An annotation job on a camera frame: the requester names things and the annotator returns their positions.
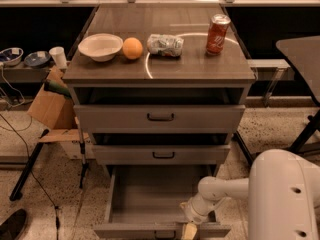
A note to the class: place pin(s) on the white bowl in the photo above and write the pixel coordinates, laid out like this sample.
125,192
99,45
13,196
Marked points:
100,47

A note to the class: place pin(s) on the grey drawer cabinet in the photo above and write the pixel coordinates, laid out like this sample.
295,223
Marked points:
194,78

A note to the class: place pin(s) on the black shoe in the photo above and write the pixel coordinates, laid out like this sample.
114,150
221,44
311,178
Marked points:
13,226

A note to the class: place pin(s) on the red soda can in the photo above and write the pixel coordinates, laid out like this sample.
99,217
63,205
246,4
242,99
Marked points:
219,24

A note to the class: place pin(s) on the black tripod leg left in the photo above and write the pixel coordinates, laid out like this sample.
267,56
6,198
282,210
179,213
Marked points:
16,193

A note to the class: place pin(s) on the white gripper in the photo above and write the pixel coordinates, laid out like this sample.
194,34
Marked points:
193,212

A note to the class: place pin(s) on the grey drawer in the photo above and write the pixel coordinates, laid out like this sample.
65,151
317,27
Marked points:
159,118
160,155
144,201

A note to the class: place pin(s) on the silver tripod pole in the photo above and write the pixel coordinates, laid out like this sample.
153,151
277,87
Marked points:
82,145

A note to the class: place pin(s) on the black stand leg right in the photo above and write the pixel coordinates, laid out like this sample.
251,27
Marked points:
238,139

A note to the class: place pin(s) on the orange fruit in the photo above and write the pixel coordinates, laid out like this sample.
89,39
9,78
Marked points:
132,48

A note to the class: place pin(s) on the white paper cup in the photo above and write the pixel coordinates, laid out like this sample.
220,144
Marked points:
58,55

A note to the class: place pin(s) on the crumpled chip bag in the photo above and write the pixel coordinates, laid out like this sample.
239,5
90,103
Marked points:
165,45

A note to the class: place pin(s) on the grey bottom drawer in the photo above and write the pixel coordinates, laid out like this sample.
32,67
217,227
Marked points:
144,201

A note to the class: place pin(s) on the green handled tool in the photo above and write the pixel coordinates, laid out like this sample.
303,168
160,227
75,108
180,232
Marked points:
55,87

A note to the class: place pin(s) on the blue patterned bowl right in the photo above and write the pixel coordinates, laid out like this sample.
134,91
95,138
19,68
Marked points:
37,59

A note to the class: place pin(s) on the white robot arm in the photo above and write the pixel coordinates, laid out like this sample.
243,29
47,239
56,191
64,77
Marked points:
281,190

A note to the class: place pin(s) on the blue patterned bowl left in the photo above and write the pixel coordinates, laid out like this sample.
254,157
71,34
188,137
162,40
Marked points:
11,56

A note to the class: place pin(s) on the blue patterned bowl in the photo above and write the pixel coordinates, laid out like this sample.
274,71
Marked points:
11,56
37,59

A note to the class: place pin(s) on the grey middle drawer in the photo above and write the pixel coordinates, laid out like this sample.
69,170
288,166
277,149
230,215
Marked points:
160,155

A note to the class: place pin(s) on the grey top drawer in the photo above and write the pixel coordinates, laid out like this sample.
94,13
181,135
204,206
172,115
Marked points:
159,118

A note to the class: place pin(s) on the brown cardboard box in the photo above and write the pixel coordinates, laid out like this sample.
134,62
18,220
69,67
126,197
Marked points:
56,113

